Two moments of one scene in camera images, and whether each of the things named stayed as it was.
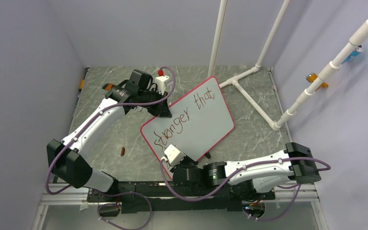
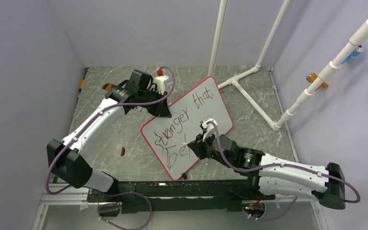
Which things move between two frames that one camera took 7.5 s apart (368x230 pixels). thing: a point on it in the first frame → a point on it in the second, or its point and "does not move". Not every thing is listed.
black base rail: [161, 196] does not move
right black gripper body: [187, 162] → [209, 149]
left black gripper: [160, 110] does not move
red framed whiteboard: [199, 120] does not move
